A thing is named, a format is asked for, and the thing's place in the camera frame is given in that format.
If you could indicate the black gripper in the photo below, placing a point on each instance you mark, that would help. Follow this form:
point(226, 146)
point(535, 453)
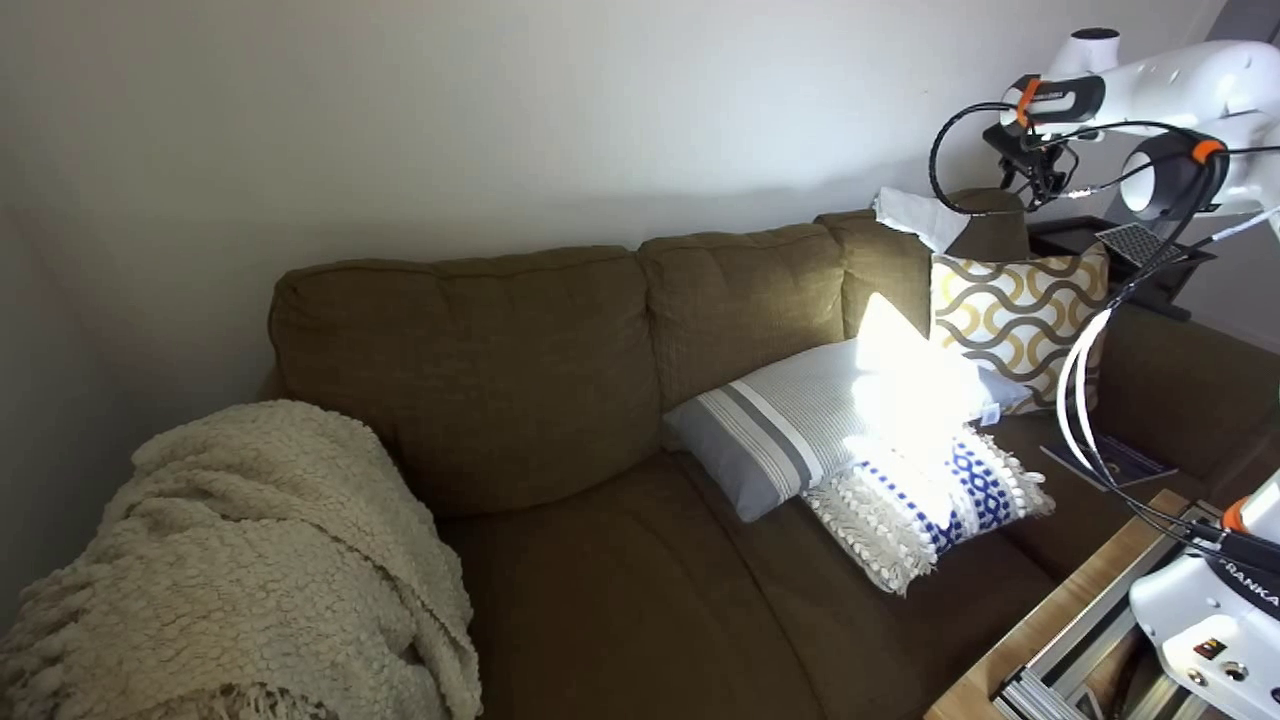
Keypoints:
point(1022, 143)

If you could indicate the white pillow brown wave pattern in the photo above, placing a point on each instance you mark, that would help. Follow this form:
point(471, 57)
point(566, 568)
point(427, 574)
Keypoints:
point(1022, 321)

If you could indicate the gray striped pillow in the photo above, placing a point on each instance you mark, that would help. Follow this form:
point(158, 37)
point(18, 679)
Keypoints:
point(787, 413)

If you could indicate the white blue fringed pillow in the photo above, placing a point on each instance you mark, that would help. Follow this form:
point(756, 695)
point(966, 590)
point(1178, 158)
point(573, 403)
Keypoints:
point(923, 513)

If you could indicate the brown fabric couch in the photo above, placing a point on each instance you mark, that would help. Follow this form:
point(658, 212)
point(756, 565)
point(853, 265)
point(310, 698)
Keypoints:
point(535, 385)

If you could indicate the gray pad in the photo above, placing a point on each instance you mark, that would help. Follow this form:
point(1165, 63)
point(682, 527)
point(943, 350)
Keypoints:
point(1146, 246)

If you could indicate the black side table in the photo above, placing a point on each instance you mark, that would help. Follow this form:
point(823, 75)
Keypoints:
point(1146, 265)

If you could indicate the dark purple book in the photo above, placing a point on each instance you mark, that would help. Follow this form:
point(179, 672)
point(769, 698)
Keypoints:
point(1135, 461)

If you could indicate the wooden table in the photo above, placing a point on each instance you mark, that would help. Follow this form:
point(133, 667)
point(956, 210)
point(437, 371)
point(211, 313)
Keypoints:
point(1053, 621)

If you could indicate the cream knit blanket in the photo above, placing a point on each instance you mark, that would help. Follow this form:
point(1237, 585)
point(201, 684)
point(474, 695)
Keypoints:
point(226, 561)

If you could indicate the aluminium frame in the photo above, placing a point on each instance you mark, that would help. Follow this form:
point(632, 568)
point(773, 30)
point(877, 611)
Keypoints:
point(1082, 667)

